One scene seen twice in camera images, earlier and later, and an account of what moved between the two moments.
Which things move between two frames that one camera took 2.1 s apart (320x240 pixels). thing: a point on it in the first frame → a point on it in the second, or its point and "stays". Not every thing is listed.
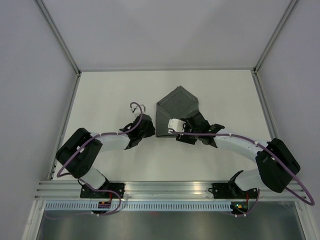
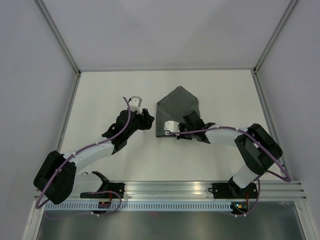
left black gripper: x=151 y=130 → x=148 y=121
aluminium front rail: x=70 y=189 stays
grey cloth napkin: x=178 y=103 stays
